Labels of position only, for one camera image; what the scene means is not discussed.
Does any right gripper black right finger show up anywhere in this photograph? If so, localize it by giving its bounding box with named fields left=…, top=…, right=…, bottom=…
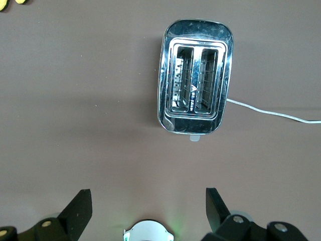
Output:
left=201, top=187, right=308, bottom=241

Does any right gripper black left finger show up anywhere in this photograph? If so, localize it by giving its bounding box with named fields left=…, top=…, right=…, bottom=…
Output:
left=0, top=189, right=93, bottom=241

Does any chrome two-slot toaster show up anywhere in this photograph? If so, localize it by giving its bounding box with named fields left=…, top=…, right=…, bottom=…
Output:
left=156, top=19, right=235, bottom=143

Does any brown table cover sheet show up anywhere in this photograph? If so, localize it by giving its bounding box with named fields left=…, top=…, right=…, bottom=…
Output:
left=0, top=0, right=321, bottom=241

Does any yellow quilted oven mitt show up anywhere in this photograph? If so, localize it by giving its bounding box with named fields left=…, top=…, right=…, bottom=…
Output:
left=0, top=0, right=27, bottom=12

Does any white toaster power cord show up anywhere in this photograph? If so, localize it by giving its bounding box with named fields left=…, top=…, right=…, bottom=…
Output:
left=225, top=98, right=321, bottom=124

